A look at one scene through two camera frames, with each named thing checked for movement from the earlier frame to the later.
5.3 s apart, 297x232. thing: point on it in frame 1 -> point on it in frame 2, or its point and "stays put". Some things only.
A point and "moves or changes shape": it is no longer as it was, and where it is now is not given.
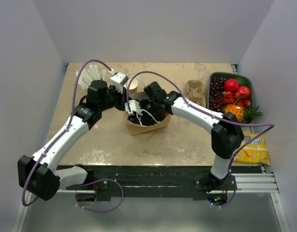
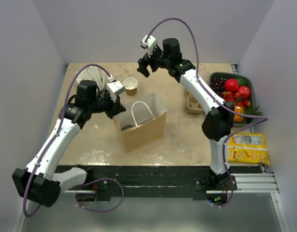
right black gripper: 143,117 -> 143,63
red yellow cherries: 234,98 stays put
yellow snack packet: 255,152 stays put
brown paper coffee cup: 133,86 stays put
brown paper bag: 135,129 moves or changes shape
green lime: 242,81 stays put
